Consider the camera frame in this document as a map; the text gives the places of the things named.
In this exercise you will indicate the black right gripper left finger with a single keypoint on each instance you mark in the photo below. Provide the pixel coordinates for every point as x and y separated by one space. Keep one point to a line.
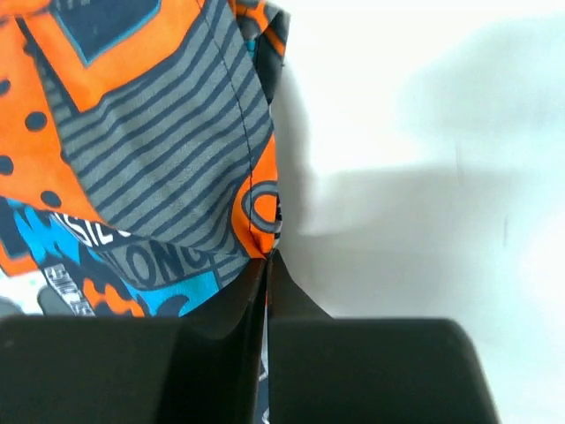
57 367

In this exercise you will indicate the colourful patterned shorts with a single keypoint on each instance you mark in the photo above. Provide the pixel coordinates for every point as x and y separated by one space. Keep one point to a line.
138 147

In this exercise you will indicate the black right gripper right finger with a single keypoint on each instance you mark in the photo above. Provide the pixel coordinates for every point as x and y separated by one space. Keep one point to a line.
402 370

